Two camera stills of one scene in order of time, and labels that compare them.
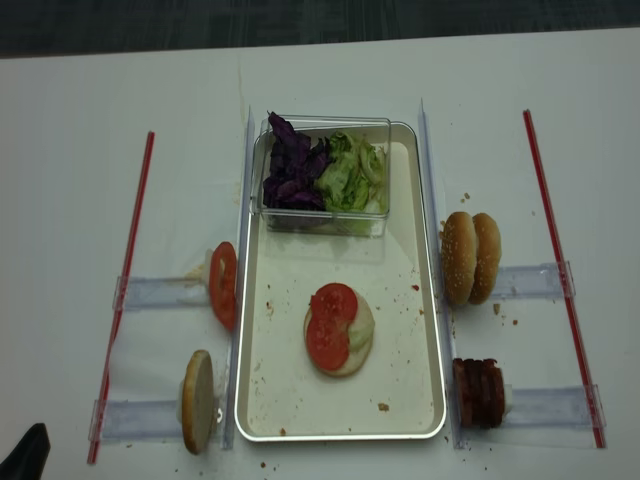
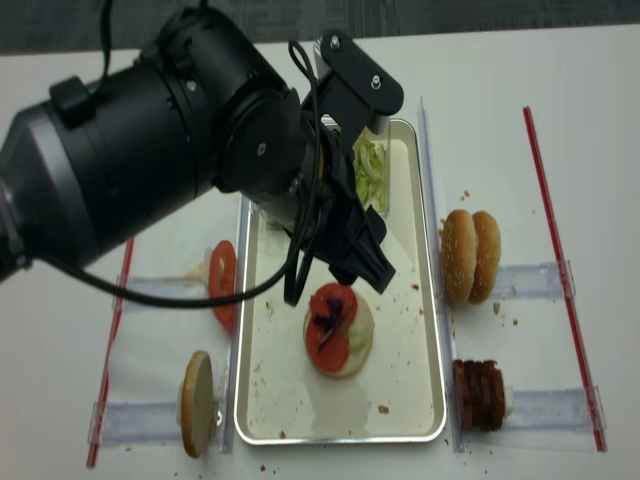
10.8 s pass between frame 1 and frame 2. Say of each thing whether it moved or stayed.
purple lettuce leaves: moved
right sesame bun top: stayed
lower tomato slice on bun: stayed
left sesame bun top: stayed
